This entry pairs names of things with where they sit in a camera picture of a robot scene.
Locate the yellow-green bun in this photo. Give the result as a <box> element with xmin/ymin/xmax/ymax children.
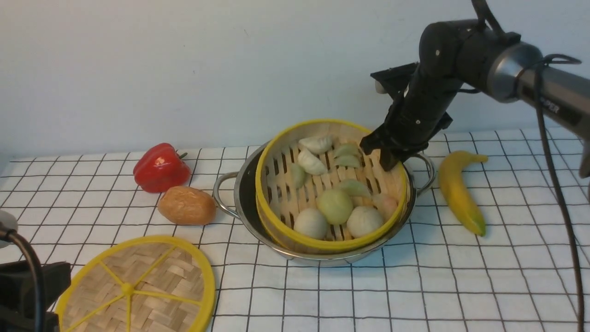
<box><xmin>316</xmin><ymin>189</ymin><xmax>354</xmax><ymax>225</ymax></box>

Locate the brown potato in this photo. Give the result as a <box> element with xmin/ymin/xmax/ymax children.
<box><xmin>157</xmin><ymin>186</ymin><xmax>217</xmax><ymax>225</ymax></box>

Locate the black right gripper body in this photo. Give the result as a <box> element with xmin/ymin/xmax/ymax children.
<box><xmin>360</xmin><ymin>65</ymin><xmax>454</xmax><ymax>162</ymax></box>

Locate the yellow bamboo steamer basket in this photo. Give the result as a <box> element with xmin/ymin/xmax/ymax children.
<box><xmin>255</xmin><ymin>119</ymin><xmax>411</xmax><ymax>254</ymax></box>

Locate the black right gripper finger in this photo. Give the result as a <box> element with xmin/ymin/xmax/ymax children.
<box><xmin>379</xmin><ymin>148</ymin><xmax>400</xmax><ymax>172</ymax></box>

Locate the white dumpling top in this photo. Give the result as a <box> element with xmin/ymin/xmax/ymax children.
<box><xmin>298</xmin><ymin>135</ymin><xmax>333</xmax><ymax>155</ymax></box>

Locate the white bun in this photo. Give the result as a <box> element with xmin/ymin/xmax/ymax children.
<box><xmin>346</xmin><ymin>206</ymin><xmax>384</xmax><ymax>239</ymax></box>
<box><xmin>293</xmin><ymin>208</ymin><xmax>329</xmax><ymax>240</ymax></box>

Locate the white dumpling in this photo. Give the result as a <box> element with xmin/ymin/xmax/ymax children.
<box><xmin>298</xmin><ymin>135</ymin><xmax>333</xmax><ymax>155</ymax></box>
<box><xmin>297</xmin><ymin>149</ymin><xmax>328</xmax><ymax>176</ymax></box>

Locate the yellow bamboo steamer lid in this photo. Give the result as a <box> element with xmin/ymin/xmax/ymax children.
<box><xmin>55</xmin><ymin>236</ymin><xmax>216</xmax><ymax>332</ymax></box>

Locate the yellow banana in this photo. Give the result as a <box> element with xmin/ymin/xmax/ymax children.
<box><xmin>438</xmin><ymin>150</ymin><xmax>488</xmax><ymax>236</ymax></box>

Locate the pink dumpling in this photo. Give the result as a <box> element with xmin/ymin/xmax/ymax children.
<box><xmin>372</xmin><ymin>193</ymin><xmax>398</xmax><ymax>221</ymax></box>

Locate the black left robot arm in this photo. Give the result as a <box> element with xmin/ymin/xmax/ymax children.
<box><xmin>0</xmin><ymin>261</ymin><xmax>71</xmax><ymax>332</ymax></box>

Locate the green dumpling left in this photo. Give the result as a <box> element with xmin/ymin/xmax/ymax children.
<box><xmin>289</xmin><ymin>163</ymin><xmax>307</xmax><ymax>189</ymax></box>

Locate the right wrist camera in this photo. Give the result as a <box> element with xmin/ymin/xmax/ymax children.
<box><xmin>370</xmin><ymin>62</ymin><xmax>419</xmax><ymax>100</ymax></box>

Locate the green dumpling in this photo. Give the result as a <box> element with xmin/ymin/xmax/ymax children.
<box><xmin>289</xmin><ymin>163</ymin><xmax>307</xmax><ymax>189</ymax></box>
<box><xmin>334</xmin><ymin>154</ymin><xmax>362</xmax><ymax>168</ymax></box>
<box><xmin>336</xmin><ymin>179</ymin><xmax>372</xmax><ymax>198</ymax></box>
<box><xmin>333</xmin><ymin>143</ymin><xmax>362</xmax><ymax>158</ymax></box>

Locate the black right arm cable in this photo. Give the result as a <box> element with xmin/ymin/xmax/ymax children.
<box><xmin>530</xmin><ymin>54</ymin><xmax>586</xmax><ymax>332</ymax></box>

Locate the white dumpling middle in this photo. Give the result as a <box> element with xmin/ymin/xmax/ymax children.
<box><xmin>297</xmin><ymin>149</ymin><xmax>328</xmax><ymax>176</ymax></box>

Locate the red bell pepper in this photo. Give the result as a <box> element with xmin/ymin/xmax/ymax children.
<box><xmin>133</xmin><ymin>142</ymin><xmax>190</xmax><ymax>193</ymax></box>

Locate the green dumpling upper right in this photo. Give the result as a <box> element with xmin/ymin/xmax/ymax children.
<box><xmin>333</xmin><ymin>143</ymin><xmax>362</xmax><ymax>158</ymax></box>

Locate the white bun left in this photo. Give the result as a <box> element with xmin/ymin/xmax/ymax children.
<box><xmin>293</xmin><ymin>208</ymin><xmax>329</xmax><ymax>240</ymax></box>

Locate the green dumpling lower right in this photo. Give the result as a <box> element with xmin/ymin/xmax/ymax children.
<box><xmin>334</xmin><ymin>154</ymin><xmax>362</xmax><ymax>168</ymax></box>

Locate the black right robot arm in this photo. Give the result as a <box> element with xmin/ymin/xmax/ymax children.
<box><xmin>360</xmin><ymin>0</ymin><xmax>590</xmax><ymax>178</ymax></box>

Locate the stainless steel pot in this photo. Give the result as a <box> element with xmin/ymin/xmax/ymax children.
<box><xmin>212</xmin><ymin>144</ymin><xmax>437</xmax><ymax>267</ymax></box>

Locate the white bun right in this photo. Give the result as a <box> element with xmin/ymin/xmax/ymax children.
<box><xmin>346</xmin><ymin>206</ymin><xmax>384</xmax><ymax>239</ymax></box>

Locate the green dumpling centre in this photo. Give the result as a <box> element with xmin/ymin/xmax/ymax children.
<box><xmin>336</xmin><ymin>179</ymin><xmax>372</xmax><ymax>198</ymax></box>

